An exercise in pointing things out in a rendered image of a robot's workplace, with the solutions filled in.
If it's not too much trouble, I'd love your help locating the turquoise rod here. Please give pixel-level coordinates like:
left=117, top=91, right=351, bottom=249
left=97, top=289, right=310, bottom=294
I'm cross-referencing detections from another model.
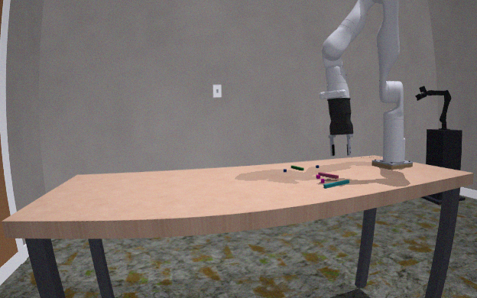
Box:
left=323, top=180, right=349, bottom=189

